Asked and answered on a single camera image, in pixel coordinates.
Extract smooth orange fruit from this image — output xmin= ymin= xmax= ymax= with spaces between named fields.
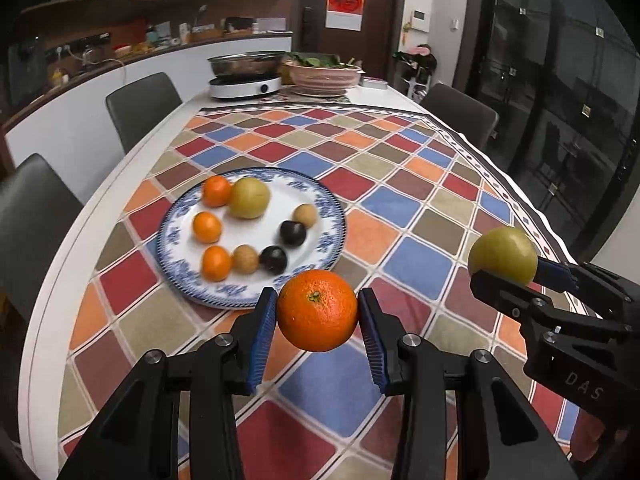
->
xmin=201 ymin=245 xmax=233 ymax=282
xmin=192 ymin=211 xmax=223 ymax=242

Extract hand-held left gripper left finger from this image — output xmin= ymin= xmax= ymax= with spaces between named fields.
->
xmin=57 ymin=287 xmax=278 ymax=480

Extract pink plastic basket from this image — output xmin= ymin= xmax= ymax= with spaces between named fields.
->
xmin=281 ymin=61 xmax=362 ymax=96

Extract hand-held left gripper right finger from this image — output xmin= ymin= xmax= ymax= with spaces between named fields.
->
xmin=357 ymin=288 xmax=581 ymax=480

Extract steel cooking pot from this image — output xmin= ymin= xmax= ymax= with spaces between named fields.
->
xmin=207 ymin=51 xmax=287 ymax=79

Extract white induction cooker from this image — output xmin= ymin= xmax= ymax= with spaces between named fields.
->
xmin=208 ymin=75 xmax=283 ymax=101

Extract grey dining chair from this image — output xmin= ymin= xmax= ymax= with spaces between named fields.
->
xmin=0 ymin=154 xmax=83 ymax=321
xmin=420 ymin=82 xmax=500 ymax=151
xmin=105 ymin=72 xmax=183 ymax=153

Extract wooden sideboard counter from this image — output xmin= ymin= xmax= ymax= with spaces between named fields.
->
xmin=0 ymin=30 xmax=293 ymax=171

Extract small brown fruit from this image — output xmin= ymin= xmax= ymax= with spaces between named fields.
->
xmin=292 ymin=203 xmax=318 ymax=228
xmin=231 ymin=244 xmax=260 ymax=275

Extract colourful chequered tablecloth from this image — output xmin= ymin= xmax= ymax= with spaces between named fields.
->
xmin=57 ymin=105 xmax=601 ymax=480

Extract dark wooden door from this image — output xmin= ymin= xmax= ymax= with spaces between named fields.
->
xmin=297 ymin=0 xmax=401 ymax=86

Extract yellow-green apple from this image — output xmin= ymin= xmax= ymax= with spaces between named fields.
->
xmin=229 ymin=177 xmax=272 ymax=220
xmin=468 ymin=226 xmax=539 ymax=287

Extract large dimpled mandarin orange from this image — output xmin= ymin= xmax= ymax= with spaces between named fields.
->
xmin=277 ymin=269 xmax=359 ymax=353

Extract blue and white plate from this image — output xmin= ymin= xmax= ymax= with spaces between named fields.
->
xmin=156 ymin=167 xmax=348 ymax=310

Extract small mandarin orange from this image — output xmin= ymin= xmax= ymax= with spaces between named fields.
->
xmin=202 ymin=175 xmax=234 ymax=208

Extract person's right hand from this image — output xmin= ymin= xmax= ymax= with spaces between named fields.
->
xmin=571 ymin=406 xmax=619 ymax=457

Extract dark purple plum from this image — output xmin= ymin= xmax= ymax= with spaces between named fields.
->
xmin=259 ymin=245 xmax=288 ymax=275
xmin=279 ymin=220 xmax=307 ymax=247

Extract green leafy vegetables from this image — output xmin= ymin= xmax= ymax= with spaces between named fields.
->
xmin=286 ymin=52 xmax=358 ymax=69

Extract glass sliding doors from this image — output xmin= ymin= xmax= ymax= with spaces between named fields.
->
xmin=475 ymin=0 xmax=640 ymax=261

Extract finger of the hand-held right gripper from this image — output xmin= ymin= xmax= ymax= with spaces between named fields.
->
xmin=536 ymin=258 xmax=640 ymax=313
xmin=470 ymin=269 xmax=601 ymax=331

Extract black countertop appliance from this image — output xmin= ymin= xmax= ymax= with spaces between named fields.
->
xmin=7 ymin=37 xmax=47 ymax=106

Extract dark rack with pink cloth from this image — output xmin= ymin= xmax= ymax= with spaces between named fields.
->
xmin=392 ymin=45 xmax=438 ymax=98

